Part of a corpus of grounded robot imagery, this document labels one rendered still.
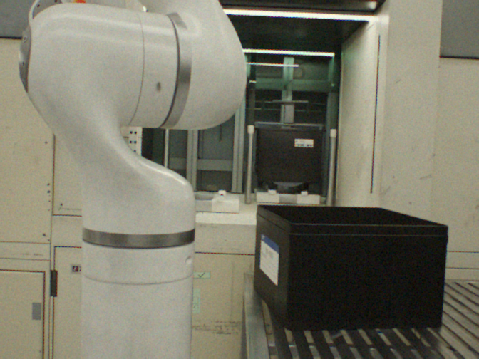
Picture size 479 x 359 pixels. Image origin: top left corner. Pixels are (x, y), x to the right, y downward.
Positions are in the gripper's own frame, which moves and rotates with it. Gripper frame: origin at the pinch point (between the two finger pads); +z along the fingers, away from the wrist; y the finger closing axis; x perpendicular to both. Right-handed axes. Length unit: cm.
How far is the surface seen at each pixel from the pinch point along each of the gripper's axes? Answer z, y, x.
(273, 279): -15, 24, -54
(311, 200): 68, 33, -30
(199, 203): 30.3, 4.5, -27.9
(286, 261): -24, 28, -52
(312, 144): 64, 39, -13
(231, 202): 32.0, 12.7, -29.8
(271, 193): 64, 21, -25
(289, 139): 62, 32, -9
